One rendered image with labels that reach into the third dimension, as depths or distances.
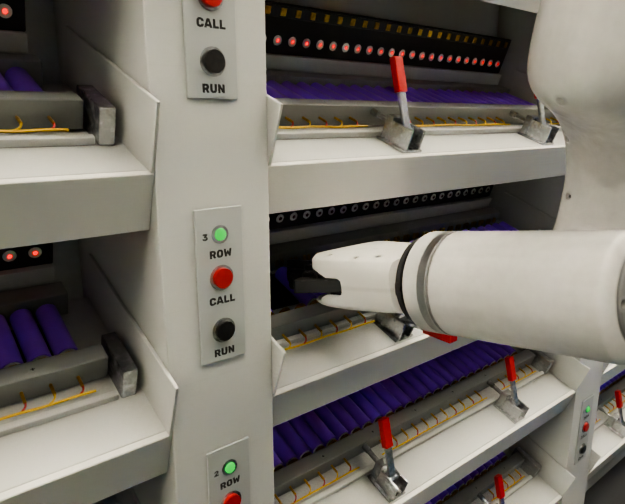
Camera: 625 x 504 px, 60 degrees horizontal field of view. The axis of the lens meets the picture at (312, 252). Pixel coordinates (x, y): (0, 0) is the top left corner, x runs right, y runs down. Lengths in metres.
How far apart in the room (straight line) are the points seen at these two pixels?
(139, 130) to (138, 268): 0.11
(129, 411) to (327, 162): 0.26
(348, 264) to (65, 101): 0.25
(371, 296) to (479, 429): 0.43
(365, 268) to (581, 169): 0.18
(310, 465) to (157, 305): 0.32
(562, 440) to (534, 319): 0.71
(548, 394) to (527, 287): 0.62
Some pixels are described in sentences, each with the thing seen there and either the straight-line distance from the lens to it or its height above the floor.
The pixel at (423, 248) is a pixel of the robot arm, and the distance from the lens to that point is 0.43.
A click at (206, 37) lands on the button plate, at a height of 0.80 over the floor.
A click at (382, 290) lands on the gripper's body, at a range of 0.45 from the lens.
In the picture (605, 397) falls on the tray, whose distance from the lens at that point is 1.37.
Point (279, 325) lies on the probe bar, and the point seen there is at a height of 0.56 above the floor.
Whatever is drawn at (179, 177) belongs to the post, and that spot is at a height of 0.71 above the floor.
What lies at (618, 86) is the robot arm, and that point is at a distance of 0.36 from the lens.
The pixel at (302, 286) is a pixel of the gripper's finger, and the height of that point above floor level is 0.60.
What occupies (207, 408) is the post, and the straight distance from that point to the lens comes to 0.46.
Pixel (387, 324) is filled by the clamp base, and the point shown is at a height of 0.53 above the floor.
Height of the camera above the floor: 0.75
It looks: 14 degrees down
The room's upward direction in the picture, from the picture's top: straight up
